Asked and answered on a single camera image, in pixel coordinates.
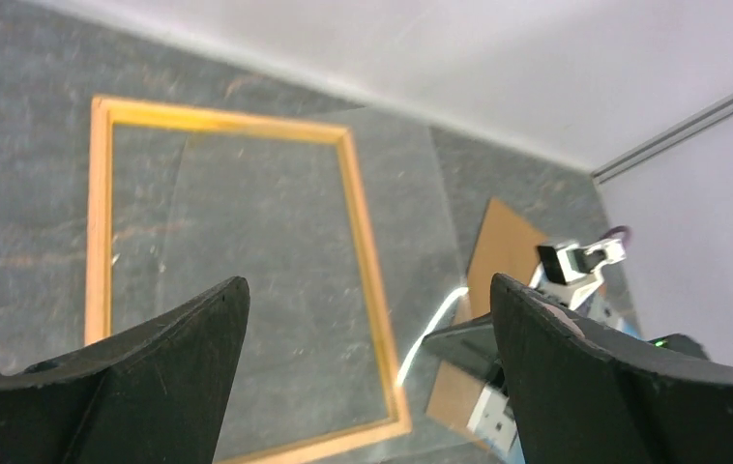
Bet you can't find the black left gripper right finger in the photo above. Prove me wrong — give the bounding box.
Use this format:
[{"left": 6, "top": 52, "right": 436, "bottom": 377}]
[{"left": 490, "top": 274, "right": 733, "bottom": 463}]

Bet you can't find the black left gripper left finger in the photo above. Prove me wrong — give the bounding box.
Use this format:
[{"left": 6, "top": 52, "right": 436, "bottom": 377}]
[{"left": 0, "top": 276, "right": 250, "bottom": 463}]

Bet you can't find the brown cardboard backing board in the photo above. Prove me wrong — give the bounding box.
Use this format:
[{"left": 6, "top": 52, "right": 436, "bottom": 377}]
[{"left": 424, "top": 196, "right": 608, "bottom": 450}]

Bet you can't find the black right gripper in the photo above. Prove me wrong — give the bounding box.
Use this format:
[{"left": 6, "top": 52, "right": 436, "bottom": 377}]
[{"left": 422, "top": 316, "right": 707, "bottom": 392}]

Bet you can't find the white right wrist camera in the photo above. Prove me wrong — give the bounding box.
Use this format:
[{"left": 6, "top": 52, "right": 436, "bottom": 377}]
[{"left": 528, "top": 238, "right": 627, "bottom": 311}]

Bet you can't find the orange wooden picture frame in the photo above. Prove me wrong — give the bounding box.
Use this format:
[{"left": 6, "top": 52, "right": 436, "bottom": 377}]
[{"left": 84, "top": 95, "right": 413, "bottom": 463}]

